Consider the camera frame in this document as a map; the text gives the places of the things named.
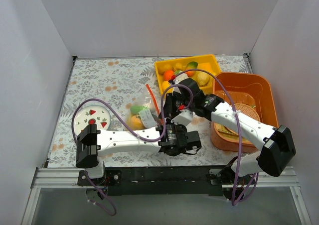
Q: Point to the fake small yellow fruit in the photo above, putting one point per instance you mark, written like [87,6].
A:
[177,67]

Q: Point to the fake orange tangerine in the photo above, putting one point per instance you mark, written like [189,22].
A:
[168,75]

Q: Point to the fake green cucumber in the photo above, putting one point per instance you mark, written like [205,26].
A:
[135,109]

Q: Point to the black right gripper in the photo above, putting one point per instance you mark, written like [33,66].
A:
[183,84]

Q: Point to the fake yellow fruit back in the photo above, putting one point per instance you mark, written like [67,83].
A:
[162,68]

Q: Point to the yellow plastic tray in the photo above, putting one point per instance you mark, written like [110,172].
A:
[206,63]

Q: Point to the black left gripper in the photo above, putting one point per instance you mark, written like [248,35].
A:
[165,109]

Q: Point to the white fruit pattern plate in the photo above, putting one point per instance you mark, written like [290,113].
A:
[92,115]

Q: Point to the fake mango green orange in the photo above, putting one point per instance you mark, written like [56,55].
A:
[190,68]

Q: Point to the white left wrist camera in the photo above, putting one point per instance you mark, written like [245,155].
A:
[181,116]

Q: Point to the clear zip top bag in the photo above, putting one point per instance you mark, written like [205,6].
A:
[150,116]

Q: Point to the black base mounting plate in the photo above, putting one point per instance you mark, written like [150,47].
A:
[213,180]

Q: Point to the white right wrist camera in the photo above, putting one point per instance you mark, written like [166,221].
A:
[175,89]

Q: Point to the fake yellow lemon front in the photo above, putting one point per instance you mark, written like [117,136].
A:
[165,85]

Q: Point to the orange plastic tub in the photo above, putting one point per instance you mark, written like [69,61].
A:
[252,95]

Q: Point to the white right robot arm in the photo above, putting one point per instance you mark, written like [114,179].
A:
[275,145]

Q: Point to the fake white cauliflower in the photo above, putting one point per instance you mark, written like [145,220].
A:
[180,76]

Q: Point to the fake bumpy yellow lemon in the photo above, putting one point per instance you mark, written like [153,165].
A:
[202,78]

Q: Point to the floral table cloth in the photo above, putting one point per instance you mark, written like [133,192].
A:
[119,82]

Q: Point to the round woven bamboo basket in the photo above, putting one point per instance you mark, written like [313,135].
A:
[249,110]

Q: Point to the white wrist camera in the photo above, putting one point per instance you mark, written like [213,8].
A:
[175,89]
[181,116]

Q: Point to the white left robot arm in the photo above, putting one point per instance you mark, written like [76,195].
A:
[92,144]

